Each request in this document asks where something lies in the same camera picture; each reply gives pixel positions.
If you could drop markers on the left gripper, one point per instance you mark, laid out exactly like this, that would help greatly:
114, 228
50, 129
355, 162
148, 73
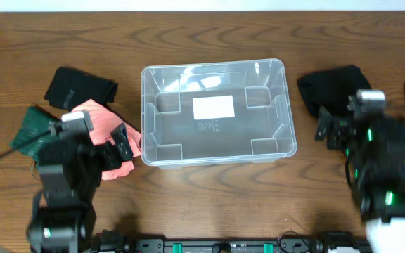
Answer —
107, 154

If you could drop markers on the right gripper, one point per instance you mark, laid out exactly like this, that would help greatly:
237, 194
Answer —
342, 128

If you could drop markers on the large black garment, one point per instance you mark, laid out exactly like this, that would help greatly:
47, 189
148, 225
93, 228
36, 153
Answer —
331, 88

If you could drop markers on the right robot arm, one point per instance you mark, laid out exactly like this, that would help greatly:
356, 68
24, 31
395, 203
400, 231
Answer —
374, 148

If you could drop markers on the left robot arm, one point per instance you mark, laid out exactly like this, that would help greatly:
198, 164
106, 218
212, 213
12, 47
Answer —
70, 170

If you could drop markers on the pink crumpled cloth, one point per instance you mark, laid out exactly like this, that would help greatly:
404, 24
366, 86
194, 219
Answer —
105, 121

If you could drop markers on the black folded cloth left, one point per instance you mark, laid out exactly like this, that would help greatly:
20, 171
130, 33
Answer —
71, 87

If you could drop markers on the clear plastic storage bin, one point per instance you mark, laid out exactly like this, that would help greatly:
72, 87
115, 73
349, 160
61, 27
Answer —
261, 131

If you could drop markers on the green folded cloth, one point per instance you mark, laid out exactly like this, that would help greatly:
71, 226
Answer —
33, 135

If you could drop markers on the white label in bin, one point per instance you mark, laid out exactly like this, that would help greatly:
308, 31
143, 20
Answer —
215, 107

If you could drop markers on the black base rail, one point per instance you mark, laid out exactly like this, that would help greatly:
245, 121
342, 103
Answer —
288, 242

